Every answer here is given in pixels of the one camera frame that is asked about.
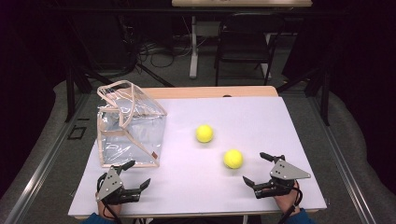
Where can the beige desk with white legs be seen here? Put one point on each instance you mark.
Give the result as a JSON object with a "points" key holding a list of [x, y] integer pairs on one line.
{"points": [[241, 3]]}

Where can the black folding chair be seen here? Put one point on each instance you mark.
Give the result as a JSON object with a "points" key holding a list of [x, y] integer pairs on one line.
{"points": [[243, 43]]}

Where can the person's right hand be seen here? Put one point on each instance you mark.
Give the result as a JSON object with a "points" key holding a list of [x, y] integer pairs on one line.
{"points": [[286, 202]]}

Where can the transparent bag with beige trim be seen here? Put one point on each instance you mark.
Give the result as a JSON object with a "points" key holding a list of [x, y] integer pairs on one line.
{"points": [[130, 137]]}

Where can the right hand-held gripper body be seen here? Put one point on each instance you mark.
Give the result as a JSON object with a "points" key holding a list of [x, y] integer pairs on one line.
{"points": [[285, 171]]}

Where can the black metal crossbar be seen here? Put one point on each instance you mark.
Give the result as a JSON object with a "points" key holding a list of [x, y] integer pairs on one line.
{"points": [[124, 11]]}

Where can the black tripod leg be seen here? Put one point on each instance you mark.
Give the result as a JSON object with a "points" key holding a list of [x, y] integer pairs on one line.
{"points": [[155, 76]]}

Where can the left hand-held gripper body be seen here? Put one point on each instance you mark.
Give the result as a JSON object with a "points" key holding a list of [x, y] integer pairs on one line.
{"points": [[109, 186]]}

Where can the black metal stand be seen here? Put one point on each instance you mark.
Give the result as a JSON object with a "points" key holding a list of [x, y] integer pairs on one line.
{"points": [[70, 102], [325, 102]]}

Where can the yellow tennis ball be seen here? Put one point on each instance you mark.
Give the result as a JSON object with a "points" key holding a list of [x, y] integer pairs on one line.
{"points": [[204, 133], [233, 159]]}

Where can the person's left hand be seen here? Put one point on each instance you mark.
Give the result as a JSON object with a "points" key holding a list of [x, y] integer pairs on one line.
{"points": [[115, 209]]}

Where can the aluminium floor rail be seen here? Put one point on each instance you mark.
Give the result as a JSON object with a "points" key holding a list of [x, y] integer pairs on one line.
{"points": [[342, 168], [40, 168]]}

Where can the white table mat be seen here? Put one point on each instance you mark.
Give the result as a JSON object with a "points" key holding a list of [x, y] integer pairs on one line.
{"points": [[280, 118]]}

